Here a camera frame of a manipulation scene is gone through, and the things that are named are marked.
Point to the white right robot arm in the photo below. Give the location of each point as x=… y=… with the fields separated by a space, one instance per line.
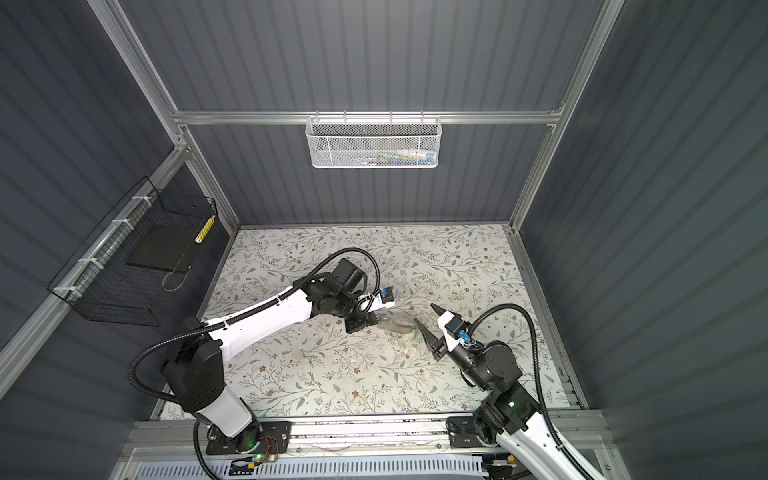
x=509 y=417

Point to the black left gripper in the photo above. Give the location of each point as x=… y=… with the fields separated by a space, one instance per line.
x=364 y=321

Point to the items in white basket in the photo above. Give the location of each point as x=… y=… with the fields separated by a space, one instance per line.
x=400 y=157

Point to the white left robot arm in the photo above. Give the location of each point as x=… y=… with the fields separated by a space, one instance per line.
x=194 y=366

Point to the black pad in basket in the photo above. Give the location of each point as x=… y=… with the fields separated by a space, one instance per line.
x=166 y=248

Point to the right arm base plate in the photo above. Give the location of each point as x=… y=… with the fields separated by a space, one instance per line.
x=462 y=433

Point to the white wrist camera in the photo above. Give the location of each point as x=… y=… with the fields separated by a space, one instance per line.
x=455 y=330
x=383 y=299

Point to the black wire basket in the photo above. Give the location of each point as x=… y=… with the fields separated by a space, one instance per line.
x=99 y=285

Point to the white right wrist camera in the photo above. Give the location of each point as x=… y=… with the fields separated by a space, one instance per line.
x=455 y=330

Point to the yellow marker in basket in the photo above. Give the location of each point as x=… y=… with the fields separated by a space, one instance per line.
x=205 y=229

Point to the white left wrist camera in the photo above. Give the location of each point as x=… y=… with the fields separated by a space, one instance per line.
x=383 y=299

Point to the white wire mesh basket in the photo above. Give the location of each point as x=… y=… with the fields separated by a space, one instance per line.
x=333 y=145

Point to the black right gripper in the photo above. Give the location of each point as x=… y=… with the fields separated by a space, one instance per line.
x=434 y=343

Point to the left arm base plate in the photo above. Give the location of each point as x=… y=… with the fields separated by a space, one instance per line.
x=259 y=438

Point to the white vented strip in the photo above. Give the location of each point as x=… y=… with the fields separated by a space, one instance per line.
x=447 y=466

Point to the aluminium mounting rail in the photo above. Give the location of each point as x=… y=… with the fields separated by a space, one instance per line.
x=412 y=433

